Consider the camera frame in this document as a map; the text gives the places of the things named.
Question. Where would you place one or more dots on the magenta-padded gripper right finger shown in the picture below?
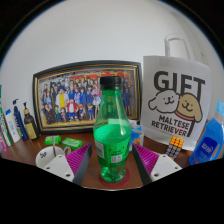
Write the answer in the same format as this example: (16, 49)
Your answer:
(146, 158)

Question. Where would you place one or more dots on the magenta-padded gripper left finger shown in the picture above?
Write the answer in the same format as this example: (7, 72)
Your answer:
(77, 157)

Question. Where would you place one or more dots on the green plastic drink bottle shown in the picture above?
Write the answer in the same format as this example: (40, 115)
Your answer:
(111, 140)

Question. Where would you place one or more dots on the white spoon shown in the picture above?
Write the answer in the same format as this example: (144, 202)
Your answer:
(54, 145)

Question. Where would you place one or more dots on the flat round red coaster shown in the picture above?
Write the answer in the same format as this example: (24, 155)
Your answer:
(126, 178)

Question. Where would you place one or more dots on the amber pump bottle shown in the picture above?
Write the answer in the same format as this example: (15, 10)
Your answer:
(31, 125)

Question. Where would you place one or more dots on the framed group picture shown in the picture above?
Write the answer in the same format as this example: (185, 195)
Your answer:
(66, 96)

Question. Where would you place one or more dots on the blue liquid bottle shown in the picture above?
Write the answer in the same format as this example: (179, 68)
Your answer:
(206, 143)

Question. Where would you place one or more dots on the blue pump bottle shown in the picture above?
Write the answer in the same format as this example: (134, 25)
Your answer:
(20, 121)

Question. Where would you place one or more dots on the white gift bag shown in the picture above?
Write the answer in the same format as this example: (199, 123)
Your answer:
(176, 96)

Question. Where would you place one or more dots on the white bottle with blue cap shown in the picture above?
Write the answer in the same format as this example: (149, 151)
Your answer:
(12, 126)

